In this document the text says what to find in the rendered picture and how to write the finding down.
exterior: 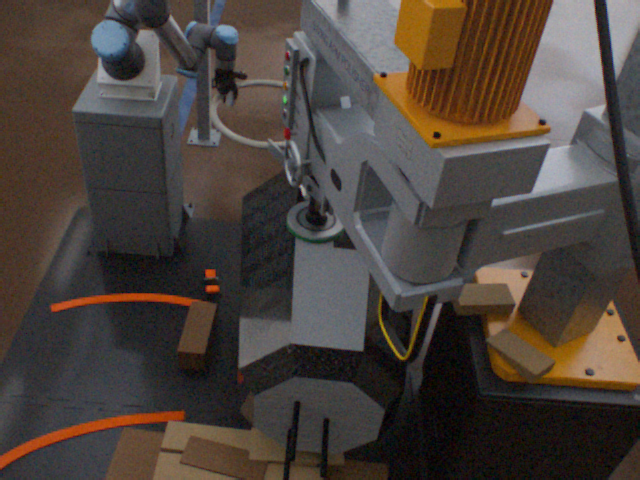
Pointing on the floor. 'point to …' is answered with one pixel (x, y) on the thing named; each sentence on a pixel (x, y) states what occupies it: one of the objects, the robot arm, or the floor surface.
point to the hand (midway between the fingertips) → (228, 102)
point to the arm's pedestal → (132, 169)
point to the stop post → (204, 136)
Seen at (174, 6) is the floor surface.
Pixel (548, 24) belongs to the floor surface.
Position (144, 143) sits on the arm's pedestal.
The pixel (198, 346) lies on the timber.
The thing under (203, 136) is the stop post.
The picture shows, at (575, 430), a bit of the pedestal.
